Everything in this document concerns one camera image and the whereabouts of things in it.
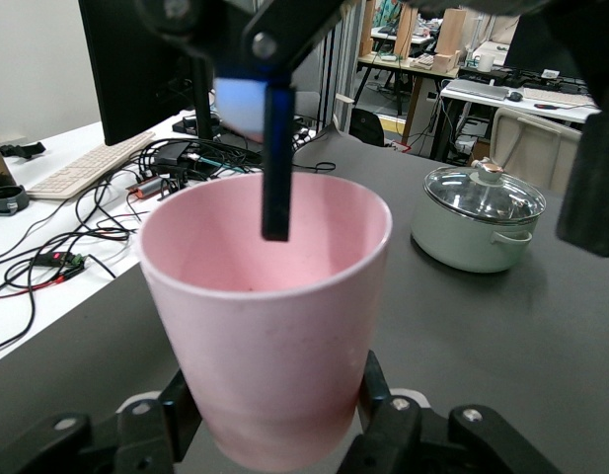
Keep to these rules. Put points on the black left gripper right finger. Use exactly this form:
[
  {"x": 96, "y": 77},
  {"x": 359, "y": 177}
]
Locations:
[{"x": 407, "y": 444}]

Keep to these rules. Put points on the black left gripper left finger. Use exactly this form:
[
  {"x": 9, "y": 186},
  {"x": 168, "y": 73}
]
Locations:
[{"x": 136, "y": 439}]

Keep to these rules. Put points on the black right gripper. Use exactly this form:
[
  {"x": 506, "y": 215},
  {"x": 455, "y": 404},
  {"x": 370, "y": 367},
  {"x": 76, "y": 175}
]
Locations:
[{"x": 481, "y": 6}]

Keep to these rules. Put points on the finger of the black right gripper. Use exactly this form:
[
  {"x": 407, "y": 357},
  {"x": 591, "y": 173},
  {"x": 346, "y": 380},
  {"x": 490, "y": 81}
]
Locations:
[
  {"x": 595, "y": 187},
  {"x": 277, "y": 173}
]

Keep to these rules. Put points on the pink plastic cup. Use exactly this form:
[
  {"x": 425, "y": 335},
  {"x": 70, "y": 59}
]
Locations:
[{"x": 264, "y": 345}]

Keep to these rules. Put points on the tall light wooden block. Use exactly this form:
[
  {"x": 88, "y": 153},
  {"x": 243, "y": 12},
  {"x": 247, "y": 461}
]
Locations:
[{"x": 454, "y": 29}]

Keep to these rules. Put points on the white mug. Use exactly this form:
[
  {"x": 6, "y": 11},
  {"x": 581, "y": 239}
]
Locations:
[{"x": 485, "y": 61}]

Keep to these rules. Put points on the white chair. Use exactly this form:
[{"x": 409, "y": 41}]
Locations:
[{"x": 531, "y": 143}]

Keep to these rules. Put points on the silver laptop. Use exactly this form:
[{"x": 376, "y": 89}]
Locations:
[{"x": 477, "y": 90}]

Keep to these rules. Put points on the white office desk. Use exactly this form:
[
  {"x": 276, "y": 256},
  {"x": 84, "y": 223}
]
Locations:
[{"x": 555, "y": 111}]

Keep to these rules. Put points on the dark computer mouse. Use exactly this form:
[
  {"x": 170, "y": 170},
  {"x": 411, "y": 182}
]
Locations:
[{"x": 516, "y": 96}]

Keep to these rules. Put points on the white computer keyboard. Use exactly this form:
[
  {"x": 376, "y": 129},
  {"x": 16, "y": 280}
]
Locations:
[{"x": 560, "y": 97}]

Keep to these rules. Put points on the black office chair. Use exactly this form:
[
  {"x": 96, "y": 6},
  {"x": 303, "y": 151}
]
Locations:
[{"x": 365, "y": 126}]

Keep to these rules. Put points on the black usb hub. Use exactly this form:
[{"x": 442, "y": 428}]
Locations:
[{"x": 170, "y": 154}]

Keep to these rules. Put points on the wooden table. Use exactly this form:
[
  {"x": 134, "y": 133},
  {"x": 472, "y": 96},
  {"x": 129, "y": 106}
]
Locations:
[{"x": 383, "y": 63}]

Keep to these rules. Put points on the glass lid with copper knob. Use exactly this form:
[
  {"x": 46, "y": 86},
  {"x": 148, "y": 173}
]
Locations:
[{"x": 481, "y": 202}]

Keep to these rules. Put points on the orange grey adapter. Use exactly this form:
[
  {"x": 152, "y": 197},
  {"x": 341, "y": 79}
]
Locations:
[{"x": 143, "y": 187}]

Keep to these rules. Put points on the pale green cooking pot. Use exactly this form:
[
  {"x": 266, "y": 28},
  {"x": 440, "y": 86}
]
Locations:
[{"x": 462, "y": 247}]

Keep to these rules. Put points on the black computer monitor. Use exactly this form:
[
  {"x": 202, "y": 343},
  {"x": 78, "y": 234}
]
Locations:
[{"x": 126, "y": 74}]

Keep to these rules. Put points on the green terminal board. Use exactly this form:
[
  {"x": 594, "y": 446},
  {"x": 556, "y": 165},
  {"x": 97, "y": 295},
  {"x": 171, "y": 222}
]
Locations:
[{"x": 62, "y": 261}]

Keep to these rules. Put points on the beige computer keyboard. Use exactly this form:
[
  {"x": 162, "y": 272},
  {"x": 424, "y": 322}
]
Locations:
[{"x": 82, "y": 168}]

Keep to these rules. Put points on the wooden post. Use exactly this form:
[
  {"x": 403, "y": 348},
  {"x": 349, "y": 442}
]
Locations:
[
  {"x": 405, "y": 29},
  {"x": 368, "y": 29}
]

